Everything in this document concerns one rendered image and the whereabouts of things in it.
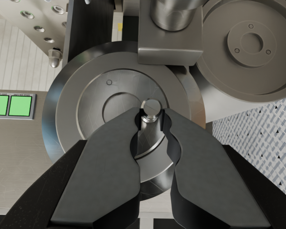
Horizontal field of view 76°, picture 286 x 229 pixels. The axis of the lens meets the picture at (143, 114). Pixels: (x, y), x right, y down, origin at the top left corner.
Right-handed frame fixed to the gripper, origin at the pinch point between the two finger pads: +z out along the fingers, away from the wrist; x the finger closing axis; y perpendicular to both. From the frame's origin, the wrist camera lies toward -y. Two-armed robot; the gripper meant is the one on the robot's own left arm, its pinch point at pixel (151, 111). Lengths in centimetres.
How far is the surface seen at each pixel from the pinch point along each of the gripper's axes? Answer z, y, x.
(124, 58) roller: 5.9, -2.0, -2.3
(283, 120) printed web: 6.9, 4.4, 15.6
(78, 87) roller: 4.1, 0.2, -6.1
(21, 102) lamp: 32.5, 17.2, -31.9
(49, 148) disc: 1.4, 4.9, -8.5
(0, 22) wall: 207, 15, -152
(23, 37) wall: 199, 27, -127
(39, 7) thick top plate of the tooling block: 28.7, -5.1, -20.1
